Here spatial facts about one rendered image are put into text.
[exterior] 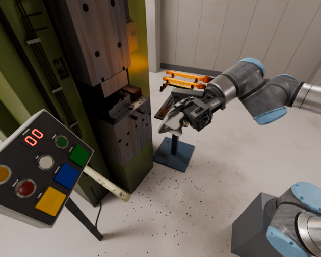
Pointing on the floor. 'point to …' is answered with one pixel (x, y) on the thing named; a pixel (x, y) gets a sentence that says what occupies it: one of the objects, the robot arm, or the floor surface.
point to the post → (82, 218)
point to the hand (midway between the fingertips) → (160, 128)
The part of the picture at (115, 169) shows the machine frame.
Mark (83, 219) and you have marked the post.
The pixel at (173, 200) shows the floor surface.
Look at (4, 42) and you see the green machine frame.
